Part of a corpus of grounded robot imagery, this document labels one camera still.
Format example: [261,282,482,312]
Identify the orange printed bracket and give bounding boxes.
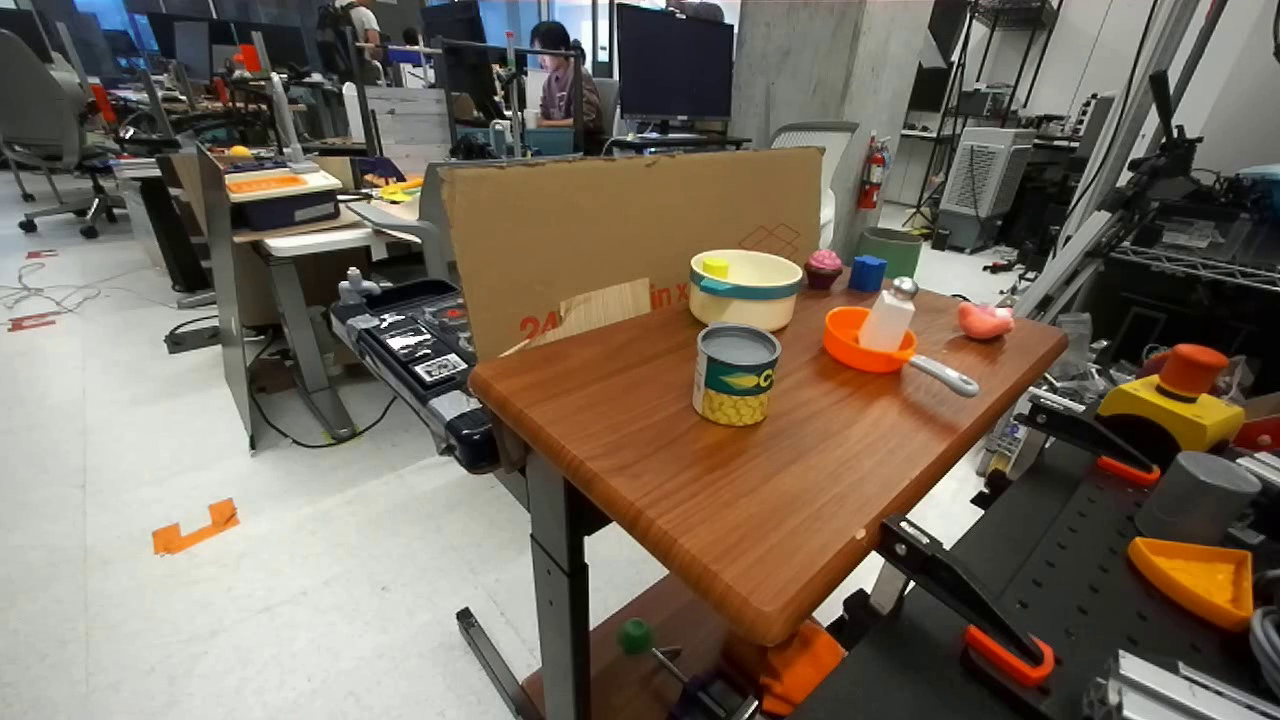
[757,619,853,720]

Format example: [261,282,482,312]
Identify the orange floor marker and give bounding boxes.
[150,496,245,562]

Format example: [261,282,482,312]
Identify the orange toy frying pan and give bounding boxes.
[822,306,983,400]

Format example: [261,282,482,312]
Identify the orange-topped black box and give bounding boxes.
[221,165,349,232]

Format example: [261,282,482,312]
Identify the black power strip tray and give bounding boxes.
[329,276,506,477]

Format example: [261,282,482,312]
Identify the green bin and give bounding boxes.
[853,225,930,285]

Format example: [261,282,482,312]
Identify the black equipment cart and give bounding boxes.
[1086,165,1280,396]

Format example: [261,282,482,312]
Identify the grey office chair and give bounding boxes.
[0,28,134,246]

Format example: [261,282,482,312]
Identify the black perforated mounting board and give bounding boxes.
[796,432,1280,720]

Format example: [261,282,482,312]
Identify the dark computer monitor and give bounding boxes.
[612,0,738,132]

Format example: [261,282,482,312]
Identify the white appliance unit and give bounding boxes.
[933,126,1024,258]

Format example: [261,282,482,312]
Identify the grey table leg frame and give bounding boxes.
[454,447,595,720]

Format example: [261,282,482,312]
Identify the black clamp orange handle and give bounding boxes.
[871,515,1061,697]
[1017,396,1165,494]

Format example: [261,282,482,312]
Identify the orange wedge block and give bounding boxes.
[1123,531,1261,637]

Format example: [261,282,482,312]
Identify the yellow emergency stop box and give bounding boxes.
[1092,339,1254,457]

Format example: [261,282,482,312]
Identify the seated dark-haired person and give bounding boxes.
[527,17,612,157]

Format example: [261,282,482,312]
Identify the corn tin can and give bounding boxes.
[688,322,783,432]

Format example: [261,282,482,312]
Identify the aluminium extrusion bar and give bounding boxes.
[1079,649,1280,720]

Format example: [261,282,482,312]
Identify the brown cardboard sheet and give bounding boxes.
[440,143,828,370]

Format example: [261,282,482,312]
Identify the grey office desk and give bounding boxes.
[196,143,434,452]

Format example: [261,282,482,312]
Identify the white printed sign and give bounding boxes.
[366,85,457,180]

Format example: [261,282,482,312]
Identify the pink sprinkled cupcake toy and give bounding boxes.
[801,246,848,295]

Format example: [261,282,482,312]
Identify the grey plastic cylinder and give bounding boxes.
[1132,447,1266,549]

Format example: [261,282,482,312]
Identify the green knob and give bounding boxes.
[612,618,661,661]

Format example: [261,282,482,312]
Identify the red fire extinguisher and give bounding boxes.
[853,132,894,217]

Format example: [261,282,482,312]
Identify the white salt shaker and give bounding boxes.
[857,276,923,355]

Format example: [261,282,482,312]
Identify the cream pot teal handles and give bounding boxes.
[683,246,809,337]

